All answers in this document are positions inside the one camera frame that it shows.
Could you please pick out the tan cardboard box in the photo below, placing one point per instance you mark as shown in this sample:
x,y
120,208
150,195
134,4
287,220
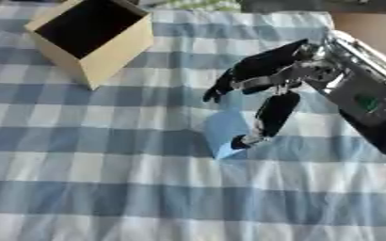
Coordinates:
x,y
94,39

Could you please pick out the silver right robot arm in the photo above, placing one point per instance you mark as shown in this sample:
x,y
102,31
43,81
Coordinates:
x,y
361,91

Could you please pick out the green and white checked cloth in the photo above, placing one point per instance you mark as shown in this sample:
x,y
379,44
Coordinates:
x,y
202,4

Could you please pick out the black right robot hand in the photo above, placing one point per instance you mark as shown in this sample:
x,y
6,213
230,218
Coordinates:
x,y
267,64

